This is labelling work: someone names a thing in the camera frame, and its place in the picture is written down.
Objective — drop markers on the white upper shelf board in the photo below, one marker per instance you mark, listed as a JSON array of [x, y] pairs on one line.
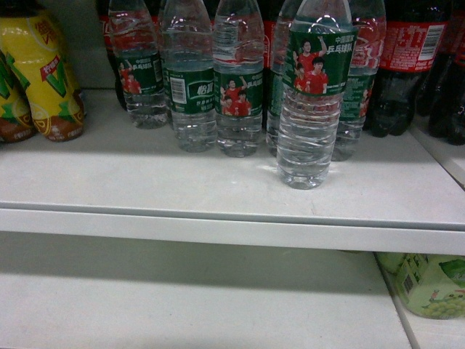
[[119, 181]]

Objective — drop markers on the white shelf board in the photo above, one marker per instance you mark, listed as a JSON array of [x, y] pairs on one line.
[[119, 181], [55, 312]]

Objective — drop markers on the water bottle barcode label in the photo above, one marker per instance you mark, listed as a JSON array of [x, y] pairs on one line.
[[186, 48]]

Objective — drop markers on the water bottle middle red players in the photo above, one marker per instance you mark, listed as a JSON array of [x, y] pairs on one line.
[[238, 52]]

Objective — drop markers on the water bottle behind front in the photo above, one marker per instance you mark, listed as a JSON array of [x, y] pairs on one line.
[[280, 35]]

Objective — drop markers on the front water bottle green label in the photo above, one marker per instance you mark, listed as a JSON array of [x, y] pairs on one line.
[[320, 46]]

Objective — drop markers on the cola bottle behind water middle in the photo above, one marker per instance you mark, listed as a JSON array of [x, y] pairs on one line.
[[270, 10]]

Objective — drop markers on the cola bottle behind water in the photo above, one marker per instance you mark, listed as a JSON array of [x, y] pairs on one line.
[[270, 10], [102, 13]]

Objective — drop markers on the water bottle far left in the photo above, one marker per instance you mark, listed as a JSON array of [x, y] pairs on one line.
[[134, 42]]

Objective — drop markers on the water bottle right rear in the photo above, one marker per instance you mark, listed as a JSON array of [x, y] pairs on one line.
[[369, 18]]

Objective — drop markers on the cola bottle behind water left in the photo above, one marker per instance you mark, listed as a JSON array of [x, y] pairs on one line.
[[102, 13]]

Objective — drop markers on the white lower shelf board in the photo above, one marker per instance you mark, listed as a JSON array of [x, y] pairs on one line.
[[55, 312]]

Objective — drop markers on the yellow tea bottle left edge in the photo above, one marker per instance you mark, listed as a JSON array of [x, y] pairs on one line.
[[16, 120]]

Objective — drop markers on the green grape drink bottle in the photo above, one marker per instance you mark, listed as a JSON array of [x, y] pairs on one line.
[[429, 285]]

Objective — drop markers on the cola bottle red label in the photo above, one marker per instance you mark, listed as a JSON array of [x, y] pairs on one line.
[[414, 32]]

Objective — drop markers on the yellow lemon tea bottle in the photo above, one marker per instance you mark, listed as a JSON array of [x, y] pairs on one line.
[[31, 46]]

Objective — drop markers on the cola bottle right edge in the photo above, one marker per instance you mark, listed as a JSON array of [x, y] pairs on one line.
[[441, 97]]

